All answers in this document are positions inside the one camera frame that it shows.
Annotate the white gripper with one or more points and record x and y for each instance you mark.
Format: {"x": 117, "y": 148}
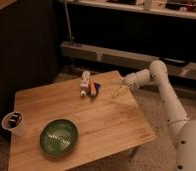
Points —
{"x": 130, "y": 80}

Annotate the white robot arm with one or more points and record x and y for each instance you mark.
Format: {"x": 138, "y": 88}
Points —
{"x": 181, "y": 127}

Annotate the green ceramic bowl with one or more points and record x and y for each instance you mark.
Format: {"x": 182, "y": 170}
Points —
{"x": 58, "y": 137}

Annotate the dark blue small object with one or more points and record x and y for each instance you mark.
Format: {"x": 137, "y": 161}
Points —
{"x": 97, "y": 87}

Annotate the white tube bottle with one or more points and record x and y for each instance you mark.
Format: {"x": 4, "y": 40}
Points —
{"x": 84, "y": 83}

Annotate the wooden folding table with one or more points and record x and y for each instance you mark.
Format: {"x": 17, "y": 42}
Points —
{"x": 106, "y": 125}

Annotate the long grey case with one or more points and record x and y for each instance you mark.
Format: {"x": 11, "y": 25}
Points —
{"x": 123, "y": 58}

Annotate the metal pole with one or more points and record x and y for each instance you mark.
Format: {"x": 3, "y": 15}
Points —
{"x": 71, "y": 38}

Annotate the dark item in cup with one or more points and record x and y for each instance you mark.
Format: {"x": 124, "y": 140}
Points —
{"x": 15, "y": 120}

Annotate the black case handle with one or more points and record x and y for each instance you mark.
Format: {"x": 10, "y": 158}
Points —
{"x": 177, "y": 63}

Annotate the cluttered wall shelf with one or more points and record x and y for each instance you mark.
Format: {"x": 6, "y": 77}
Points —
{"x": 132, "y": 8}

